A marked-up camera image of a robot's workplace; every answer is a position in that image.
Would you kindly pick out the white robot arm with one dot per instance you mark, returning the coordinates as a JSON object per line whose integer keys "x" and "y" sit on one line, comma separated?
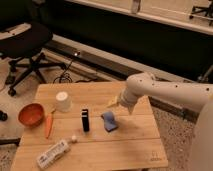
{"x": 195, "y": 96}

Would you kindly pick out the white ceramic cup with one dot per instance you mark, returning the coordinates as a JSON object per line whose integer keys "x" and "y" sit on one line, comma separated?
{"x": 62, "y": 101}

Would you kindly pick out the white tube with cap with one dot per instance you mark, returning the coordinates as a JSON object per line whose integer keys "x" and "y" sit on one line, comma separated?
{"x": 55, "y": 152}

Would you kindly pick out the black eraser block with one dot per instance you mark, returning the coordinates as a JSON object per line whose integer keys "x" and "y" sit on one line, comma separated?
{"x": 85, "y": 120}

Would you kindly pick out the black chair base far right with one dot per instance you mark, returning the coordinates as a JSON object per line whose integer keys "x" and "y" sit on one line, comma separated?
{"x": 206, "y": 10}

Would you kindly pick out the blue sponge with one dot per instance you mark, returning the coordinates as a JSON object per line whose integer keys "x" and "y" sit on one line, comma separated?
{"x": 109, "y": 121}

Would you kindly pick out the black office chair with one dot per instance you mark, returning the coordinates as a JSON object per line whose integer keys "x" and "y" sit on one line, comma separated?
{"x": 22, "y": 38}

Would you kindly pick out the orange carrot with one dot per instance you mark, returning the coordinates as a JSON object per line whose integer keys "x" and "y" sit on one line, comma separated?
{"x": 48, "y": 123}

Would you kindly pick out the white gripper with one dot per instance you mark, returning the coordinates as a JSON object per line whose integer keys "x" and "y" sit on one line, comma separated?
{"x": 126, "y": 99}

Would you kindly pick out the orange bowl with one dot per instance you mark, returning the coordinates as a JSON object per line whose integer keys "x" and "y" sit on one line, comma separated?
{"x": 31, "y": 115}

